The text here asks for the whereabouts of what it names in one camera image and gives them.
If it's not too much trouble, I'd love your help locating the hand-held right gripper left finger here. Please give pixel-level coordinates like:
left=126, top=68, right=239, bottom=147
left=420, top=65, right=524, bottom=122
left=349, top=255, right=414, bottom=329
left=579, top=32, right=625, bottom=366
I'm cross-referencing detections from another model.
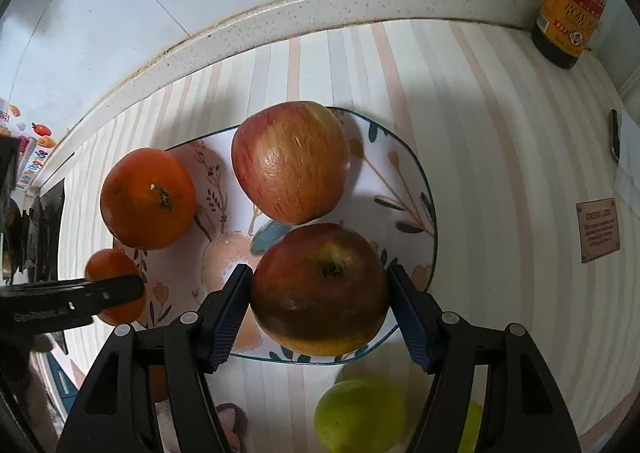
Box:
left=56, top=263, right=253, bottom=453

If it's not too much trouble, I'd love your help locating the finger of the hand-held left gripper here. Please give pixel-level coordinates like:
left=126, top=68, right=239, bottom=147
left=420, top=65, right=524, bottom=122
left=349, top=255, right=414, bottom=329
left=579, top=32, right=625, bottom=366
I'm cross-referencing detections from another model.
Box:
left=0, top=274, right=146, bottom=334

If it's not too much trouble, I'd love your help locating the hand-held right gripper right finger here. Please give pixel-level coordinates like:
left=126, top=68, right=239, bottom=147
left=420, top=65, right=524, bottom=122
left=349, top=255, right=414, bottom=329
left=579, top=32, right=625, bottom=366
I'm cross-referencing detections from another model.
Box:
left=386, top=263, right=583, bottom=453

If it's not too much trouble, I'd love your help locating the small orange mandarin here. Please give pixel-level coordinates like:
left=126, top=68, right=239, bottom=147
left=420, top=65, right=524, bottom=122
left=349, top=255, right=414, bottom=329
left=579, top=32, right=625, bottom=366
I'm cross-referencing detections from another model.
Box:
left=85, top=248, right=147, bottom=326

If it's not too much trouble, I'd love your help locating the dark red apple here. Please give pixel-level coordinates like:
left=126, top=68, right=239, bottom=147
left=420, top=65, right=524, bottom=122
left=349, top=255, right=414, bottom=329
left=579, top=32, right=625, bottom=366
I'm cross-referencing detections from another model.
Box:
left=250, top=223, right=391, bottom=358

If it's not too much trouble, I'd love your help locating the floral ceramic plate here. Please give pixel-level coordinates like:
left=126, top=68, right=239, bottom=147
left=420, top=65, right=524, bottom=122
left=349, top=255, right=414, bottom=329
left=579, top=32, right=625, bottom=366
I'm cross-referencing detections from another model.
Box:
left=112, top=107, right=438, bottom=366

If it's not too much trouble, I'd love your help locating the large orange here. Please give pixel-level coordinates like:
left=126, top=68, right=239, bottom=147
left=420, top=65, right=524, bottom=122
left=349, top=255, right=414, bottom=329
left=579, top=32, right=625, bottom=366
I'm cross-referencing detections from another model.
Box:
left=100, top=148, right=197, bottom=251

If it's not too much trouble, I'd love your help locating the green round fruit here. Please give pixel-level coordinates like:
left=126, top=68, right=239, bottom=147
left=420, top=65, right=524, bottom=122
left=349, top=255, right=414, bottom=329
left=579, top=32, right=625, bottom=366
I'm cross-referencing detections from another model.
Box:
left=314, top=379, right=406, bottom=453
left=457, top=400, right=485, bottom=453

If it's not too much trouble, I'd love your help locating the colourful printed packet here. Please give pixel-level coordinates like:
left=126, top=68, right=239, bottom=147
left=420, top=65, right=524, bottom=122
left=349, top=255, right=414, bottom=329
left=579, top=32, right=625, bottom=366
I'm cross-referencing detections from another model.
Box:
left=17, top=120, right=57, bottom=190

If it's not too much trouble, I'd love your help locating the striped red apple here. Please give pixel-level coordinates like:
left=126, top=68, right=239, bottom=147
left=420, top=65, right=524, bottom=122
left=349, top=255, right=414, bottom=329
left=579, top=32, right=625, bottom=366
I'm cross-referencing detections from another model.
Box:
left=231, top=101, right=352, bottom=226

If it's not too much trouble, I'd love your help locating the striped table mat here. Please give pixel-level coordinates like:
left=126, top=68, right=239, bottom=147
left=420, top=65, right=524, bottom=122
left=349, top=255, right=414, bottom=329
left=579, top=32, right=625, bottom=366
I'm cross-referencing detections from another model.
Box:
left=57, top=20, right=636, bottom=453

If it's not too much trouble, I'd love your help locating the brown mat label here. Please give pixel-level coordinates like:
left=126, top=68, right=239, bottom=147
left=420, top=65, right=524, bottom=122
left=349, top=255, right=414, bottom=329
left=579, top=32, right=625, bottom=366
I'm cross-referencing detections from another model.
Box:
left=576, top=198, right=621, bottom=264

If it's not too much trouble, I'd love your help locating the black flat device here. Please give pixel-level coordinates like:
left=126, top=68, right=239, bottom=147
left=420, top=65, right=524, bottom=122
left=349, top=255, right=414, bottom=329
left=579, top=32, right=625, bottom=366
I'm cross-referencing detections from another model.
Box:
left=610, top=109, right=621, bottom=164

